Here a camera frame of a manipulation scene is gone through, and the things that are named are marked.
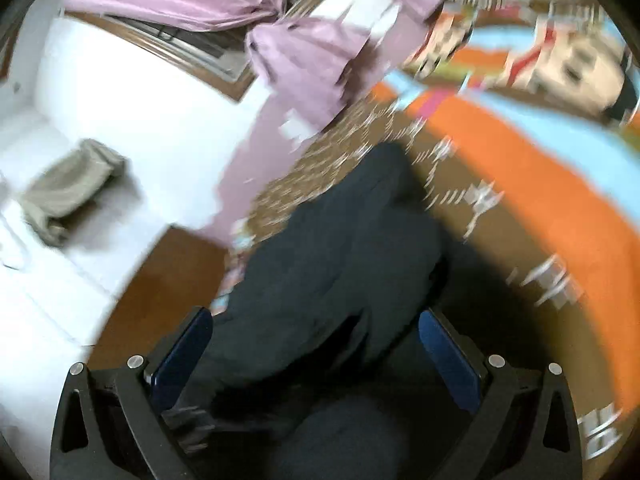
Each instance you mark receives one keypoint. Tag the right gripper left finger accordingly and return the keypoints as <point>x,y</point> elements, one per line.
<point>109,423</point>

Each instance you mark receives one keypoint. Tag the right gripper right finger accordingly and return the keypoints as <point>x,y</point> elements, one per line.
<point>522,422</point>

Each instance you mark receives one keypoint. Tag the black jacket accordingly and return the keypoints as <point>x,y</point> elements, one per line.
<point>316,369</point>

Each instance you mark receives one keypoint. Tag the brown wooden headboard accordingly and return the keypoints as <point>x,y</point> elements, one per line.
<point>182,271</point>

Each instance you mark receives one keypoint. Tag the brown patterned cartoon quilt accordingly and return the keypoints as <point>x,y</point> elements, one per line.
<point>521,119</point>

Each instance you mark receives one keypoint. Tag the left pink curtain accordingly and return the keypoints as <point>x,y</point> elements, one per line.
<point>308,61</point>

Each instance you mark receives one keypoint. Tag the beige cloth hanging on wall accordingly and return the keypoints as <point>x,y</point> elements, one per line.
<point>67,186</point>

